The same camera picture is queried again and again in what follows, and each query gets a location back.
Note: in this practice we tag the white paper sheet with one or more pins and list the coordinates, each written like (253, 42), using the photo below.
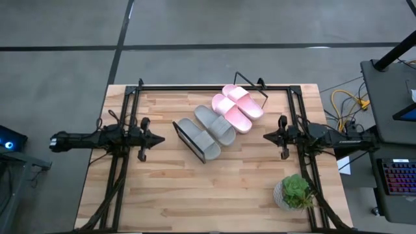
(413, 95)
(344, 165)

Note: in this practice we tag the pink rubber slide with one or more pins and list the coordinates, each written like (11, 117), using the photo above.
(232, 115)
(245, 100)

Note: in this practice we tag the black caster wheel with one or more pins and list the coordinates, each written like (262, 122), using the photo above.
(376, 211)

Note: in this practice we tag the black aluminium table frame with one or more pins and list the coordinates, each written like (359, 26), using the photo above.
(201, 87)

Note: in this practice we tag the black computer with blue light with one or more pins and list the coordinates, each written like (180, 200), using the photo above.
(9, 139)

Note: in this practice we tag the tablet with blue screen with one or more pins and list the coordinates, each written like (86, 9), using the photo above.
(408, 114)

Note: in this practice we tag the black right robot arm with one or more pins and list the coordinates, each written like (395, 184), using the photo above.
(341, 139)

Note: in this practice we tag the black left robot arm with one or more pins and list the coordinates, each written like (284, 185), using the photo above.
(81, 140)

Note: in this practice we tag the black keyboard desk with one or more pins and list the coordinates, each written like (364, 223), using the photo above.
(396, 208)

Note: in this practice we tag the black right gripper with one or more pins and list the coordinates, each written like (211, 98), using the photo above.
(294, 136)

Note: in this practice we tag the grey rubber slide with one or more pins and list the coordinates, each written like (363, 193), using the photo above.
(201, 139)
(216, 125)

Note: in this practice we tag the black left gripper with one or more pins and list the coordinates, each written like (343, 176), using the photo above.
(139, 139)

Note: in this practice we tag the backlit keyboard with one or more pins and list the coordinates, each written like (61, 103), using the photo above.
(399, 177)

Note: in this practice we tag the green succulent in white pot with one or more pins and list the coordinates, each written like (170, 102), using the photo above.
(294, 190)

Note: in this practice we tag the black pole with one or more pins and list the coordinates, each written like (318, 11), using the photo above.
(395, 50)

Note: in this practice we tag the wooden shelf with black frame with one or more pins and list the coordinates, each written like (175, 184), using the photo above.
(190, 143)

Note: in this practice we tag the black frame clamp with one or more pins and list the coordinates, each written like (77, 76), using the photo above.
(140, 83)
(261, 84)

